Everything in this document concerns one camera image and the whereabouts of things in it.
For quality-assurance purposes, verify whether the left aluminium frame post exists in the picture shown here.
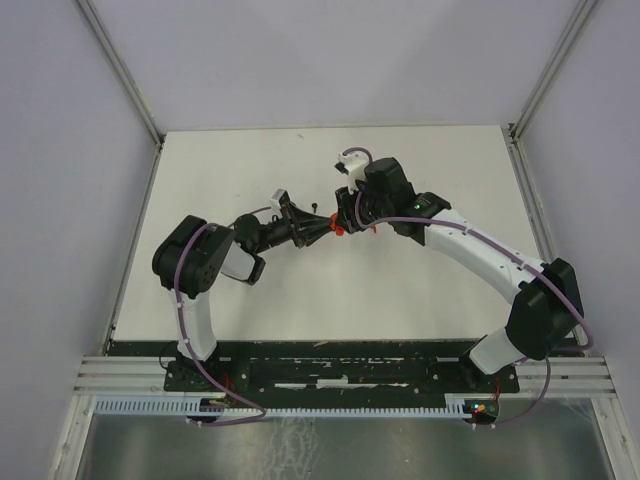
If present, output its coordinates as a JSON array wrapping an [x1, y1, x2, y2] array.
[[72, 0, 165, 146]]

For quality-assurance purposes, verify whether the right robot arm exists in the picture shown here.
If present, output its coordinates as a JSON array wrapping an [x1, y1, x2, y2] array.
[[335, 148, 584, 391]]

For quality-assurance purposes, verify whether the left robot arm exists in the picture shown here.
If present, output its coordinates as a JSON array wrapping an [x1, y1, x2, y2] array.
[[152, 203, 334, 390]]

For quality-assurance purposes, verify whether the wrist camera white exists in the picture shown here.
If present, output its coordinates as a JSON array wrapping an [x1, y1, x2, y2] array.
[[334, 147, 373, 193], [269, 188, 289, 213]]

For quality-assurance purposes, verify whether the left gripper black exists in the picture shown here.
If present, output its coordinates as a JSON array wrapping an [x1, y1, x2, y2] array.
[[254, 201, 335, 254]]

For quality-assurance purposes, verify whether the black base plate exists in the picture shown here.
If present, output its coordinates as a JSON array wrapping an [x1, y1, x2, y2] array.
[[164, 340, 517, 409]]

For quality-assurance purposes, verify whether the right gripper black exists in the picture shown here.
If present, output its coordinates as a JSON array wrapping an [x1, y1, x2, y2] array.
[[333, 176, 393, 235]]

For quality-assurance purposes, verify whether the right aluminium frame post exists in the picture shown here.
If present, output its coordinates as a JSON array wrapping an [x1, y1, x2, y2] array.
[[507, 0, 601, 144]]

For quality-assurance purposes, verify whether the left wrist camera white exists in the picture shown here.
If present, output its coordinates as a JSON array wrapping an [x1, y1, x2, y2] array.
[[269, 188, 289, 213]]

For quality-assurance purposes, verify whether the aluminium frame post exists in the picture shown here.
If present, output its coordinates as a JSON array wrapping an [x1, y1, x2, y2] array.
[[507, 0, 601, 144], [72, 0, 165, 146]]

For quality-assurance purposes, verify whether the aluminium front rail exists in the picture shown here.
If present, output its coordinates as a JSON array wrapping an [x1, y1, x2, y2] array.
[[73, 357, 617, 399]]

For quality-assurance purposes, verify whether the white slotted cable duct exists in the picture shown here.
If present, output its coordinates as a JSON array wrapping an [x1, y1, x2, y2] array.
[[93, 394, 476, 417]]

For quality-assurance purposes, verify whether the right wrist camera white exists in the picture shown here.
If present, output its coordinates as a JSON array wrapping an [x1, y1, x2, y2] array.
[[334, 147, 373, 193]]

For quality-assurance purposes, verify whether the orange charging case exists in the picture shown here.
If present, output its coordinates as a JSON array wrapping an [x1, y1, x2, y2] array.
[[330, 213, 345, 237]]

